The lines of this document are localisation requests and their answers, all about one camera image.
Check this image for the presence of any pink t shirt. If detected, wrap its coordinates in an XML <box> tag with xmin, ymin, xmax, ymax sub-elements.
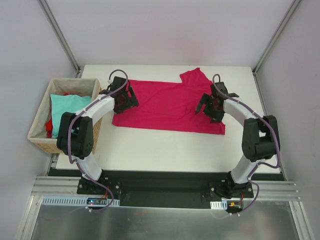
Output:
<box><xmin>112</xmin><ymin>67</ymin><xmax>226</xmax><ymax>135</ymax></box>

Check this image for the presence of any wicker basket with cloth liner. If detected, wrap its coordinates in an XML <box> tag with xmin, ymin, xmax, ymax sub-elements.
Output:
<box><xmin>27</xmin><ymin>78</ymin><xmax>102</xmax><ymax>154</ymax></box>

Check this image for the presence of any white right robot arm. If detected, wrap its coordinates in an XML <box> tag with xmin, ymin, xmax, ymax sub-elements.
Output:
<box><xmin>195</xmin><ymin>82</ymin><xmax>280</xmax><ymax>199</ymax></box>

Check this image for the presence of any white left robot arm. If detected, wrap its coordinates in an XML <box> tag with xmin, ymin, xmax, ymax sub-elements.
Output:
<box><xmin>56</xmin><ymin>76</ymin><xmax>139</xmax><ymax>195</ymax></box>

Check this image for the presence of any teal t shirt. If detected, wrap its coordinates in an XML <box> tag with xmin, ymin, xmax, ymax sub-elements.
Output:
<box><xmin>50</xmin><ymin>94</ymin><xmax>92</xmax><ymax>139</ymax></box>

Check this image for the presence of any red t shirt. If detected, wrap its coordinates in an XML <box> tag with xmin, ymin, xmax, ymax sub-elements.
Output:
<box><xmin>45</xmin><ymin>93</ymin><xmax>74</xmax><ymax>139</ymax></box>

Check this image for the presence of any right white cable duct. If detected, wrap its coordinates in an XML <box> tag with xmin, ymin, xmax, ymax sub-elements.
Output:
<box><xmin>210</xmin><ymin>200</ymin><xmax>228</xmax><ymax>210</ymax></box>

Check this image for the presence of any white cable duct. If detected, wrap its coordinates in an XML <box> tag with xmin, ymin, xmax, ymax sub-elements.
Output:
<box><xmin>210</xmin><ymin>200</ymin><xmax>228</xmax><ymax>210</ymax></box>
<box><xmin>42</xmin><ymin>196</ymin><xmax>120</xmax><ymax>208</ymax></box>

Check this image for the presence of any left white cable duct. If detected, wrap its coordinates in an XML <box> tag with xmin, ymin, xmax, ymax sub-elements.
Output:
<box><xmin>42</xmin><ymin>196</ymin><xmax>120</xmax><ymax>208</ymax></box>

